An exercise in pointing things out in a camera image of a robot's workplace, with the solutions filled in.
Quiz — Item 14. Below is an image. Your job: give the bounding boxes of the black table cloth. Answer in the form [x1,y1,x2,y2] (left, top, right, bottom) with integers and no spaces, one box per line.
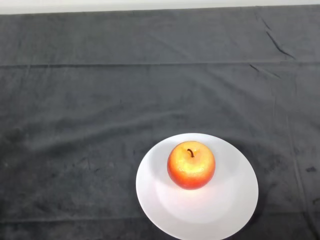
[0,5,320,240]

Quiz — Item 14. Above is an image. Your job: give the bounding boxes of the white round plate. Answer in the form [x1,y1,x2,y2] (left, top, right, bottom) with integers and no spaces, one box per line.
[135,132,260,240]

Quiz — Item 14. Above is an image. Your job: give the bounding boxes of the red yellow apple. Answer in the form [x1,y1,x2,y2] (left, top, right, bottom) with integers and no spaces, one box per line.
[166,140,217,191]

